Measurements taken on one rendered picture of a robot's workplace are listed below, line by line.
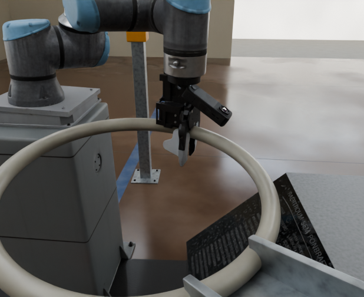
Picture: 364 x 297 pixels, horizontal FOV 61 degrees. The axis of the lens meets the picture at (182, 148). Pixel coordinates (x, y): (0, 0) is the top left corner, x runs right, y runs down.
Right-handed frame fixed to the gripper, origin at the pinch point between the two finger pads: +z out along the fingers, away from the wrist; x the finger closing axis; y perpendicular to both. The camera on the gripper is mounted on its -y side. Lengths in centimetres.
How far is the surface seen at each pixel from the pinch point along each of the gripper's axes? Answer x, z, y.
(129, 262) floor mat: -33, 93, 42
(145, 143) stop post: -111, 69, 74
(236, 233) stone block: 3.1, 16.3, -14.6
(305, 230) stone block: 9.4, 4.1, -28.7
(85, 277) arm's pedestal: -3, 70, 43
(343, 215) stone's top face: 3.4, 2.7, -35.2
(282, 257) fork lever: 32.0, -9.7, -24.4
